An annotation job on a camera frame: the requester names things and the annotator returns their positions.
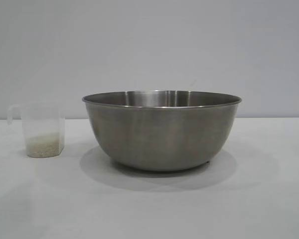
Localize stainless steel mixing bowl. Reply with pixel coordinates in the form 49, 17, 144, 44
81, 89, 242, 173

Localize clear plastic measuring cup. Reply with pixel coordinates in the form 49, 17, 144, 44
7, 101, 65, 158

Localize white rice grains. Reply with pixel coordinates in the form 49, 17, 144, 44
25, 132, 59, 157

